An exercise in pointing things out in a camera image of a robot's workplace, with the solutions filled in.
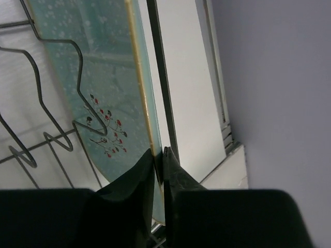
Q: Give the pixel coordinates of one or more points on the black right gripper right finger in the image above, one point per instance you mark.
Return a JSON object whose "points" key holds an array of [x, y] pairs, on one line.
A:
{"points": [[198, 217]]}

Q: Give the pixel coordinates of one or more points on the pale green glass plate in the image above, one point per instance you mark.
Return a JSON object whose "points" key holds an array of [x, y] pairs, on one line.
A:
{"points": [[99, 54]]}

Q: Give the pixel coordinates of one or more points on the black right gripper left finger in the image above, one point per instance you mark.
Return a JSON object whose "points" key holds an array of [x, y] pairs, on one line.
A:
{"points": [[117, 215]]}

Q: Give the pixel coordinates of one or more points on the aluminium side rail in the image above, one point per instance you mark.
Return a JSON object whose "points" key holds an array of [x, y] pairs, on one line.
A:
{"points": [[231, 173]]}

